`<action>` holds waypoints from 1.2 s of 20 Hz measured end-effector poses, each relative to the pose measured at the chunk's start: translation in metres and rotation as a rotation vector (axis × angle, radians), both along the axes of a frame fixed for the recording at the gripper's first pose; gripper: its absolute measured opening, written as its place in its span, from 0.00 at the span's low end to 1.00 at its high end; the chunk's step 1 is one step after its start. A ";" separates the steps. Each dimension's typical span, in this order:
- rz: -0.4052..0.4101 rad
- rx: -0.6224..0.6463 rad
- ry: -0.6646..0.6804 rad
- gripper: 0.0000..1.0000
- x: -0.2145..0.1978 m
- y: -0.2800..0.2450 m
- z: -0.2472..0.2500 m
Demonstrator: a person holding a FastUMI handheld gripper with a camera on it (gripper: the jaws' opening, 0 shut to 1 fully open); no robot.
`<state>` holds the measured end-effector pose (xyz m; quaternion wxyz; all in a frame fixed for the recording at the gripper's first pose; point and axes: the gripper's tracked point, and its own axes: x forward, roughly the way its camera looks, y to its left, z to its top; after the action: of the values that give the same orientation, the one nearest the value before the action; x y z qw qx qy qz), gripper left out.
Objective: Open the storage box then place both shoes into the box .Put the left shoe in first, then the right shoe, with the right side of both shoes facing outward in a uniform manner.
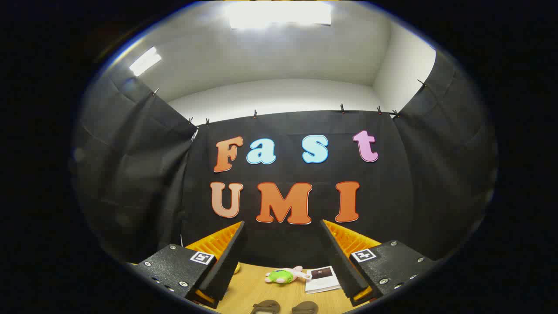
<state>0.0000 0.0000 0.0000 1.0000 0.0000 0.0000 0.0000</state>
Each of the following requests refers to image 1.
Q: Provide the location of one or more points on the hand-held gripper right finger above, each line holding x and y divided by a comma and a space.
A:
342, 261

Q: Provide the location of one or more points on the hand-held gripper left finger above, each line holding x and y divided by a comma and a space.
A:
229, 261

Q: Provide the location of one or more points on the brown fuzzy shoe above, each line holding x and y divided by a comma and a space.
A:
305, 308
265, 307

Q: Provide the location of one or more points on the white book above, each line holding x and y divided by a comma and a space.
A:
323, 282

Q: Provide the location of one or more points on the green and pink plush toy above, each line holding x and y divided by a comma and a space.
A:
283, 276

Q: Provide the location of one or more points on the black backdrop cloth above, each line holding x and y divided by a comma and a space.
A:
287, 240

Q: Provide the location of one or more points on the small ceiling light panel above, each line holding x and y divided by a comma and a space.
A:
145, 61

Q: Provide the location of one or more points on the large ceiling light panel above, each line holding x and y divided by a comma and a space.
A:
279, 14

